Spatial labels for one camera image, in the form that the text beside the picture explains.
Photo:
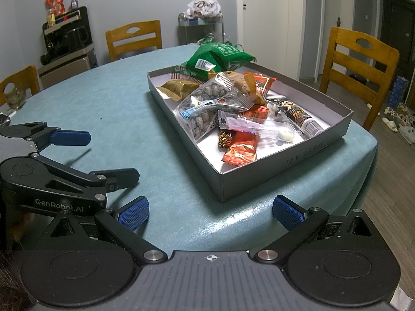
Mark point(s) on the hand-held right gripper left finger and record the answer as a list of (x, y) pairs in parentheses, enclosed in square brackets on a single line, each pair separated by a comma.
[(133, 215)]

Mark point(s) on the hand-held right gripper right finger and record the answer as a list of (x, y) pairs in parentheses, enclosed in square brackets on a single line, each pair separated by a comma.
[(288, 215)]

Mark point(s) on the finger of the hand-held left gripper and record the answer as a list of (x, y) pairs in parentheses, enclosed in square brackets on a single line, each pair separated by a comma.
[(69, 138), (123, 176)]

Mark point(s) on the grey cardboard box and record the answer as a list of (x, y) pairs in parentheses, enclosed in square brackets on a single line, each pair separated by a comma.
[(285, 165)]

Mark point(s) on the long orange snack bar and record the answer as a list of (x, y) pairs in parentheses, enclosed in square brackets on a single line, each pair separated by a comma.
[(241, 150)]

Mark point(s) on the clear pink candy packet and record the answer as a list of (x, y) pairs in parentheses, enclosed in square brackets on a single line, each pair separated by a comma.
[(253, 124)]

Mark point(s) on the brown foil chocolate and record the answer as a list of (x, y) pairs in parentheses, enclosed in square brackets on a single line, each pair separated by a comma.
[(225, 140)]

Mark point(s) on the brown tube snack packet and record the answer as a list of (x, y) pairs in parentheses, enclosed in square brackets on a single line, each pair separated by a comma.
[(298, 113)]

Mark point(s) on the gold brown snack packet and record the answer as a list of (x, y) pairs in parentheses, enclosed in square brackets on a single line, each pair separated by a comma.
[(176, 87)]

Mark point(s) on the clear bag of nuts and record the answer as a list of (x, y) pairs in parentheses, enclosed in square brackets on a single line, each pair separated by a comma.
[(201, 103)]

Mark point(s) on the small panda candy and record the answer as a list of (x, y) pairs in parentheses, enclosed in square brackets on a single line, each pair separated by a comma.
[(274, 108)]

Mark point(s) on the orange red square packet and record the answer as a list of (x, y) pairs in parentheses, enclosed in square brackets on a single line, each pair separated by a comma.
[(266, 82)]

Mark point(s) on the yellow orange peanut packet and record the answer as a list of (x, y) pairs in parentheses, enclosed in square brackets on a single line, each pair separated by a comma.
[(241, 82)]

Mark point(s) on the green snack bag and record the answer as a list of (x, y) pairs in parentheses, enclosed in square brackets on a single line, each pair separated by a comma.
[(220, 56)]

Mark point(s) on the glass cup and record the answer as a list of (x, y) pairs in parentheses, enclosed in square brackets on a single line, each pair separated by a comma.
[(15, 98)]

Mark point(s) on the crumpled silver black bag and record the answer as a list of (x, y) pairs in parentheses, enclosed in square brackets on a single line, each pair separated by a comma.
[(4, 120)]

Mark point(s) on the black water dispenser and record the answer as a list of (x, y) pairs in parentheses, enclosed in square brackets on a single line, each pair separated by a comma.
[(64, 68)]

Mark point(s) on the wooden chair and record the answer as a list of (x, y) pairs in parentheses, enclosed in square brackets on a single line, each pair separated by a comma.
[(343, 58), (24, 77), (134, 40)]

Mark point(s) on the small grey device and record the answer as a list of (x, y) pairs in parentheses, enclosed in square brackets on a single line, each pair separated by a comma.
[(74, 4)]

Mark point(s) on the red snack bag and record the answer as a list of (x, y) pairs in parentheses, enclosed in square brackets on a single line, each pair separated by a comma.
[(55, 3)]

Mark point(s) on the pile of shoes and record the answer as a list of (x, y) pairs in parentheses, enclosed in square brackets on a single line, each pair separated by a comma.
[(398, 120)]

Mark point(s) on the metal trolley cart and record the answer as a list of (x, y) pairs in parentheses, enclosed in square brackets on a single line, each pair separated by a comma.
[(183, 29)]

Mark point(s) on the snack packets in cart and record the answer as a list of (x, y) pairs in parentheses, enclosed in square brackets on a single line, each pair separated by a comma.
[(207, 39)]

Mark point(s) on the stack of blue boxes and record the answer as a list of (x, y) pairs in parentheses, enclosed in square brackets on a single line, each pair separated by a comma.
[(398, 92)]

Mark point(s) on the white plastic bag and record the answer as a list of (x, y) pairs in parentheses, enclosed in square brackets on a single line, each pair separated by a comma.
[(204, 6)]

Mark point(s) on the white interior door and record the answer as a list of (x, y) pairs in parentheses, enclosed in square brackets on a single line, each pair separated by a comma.
[(272, 22)]

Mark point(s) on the dark entrance door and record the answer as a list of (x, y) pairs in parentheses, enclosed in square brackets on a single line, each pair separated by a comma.
[(395, 22)]

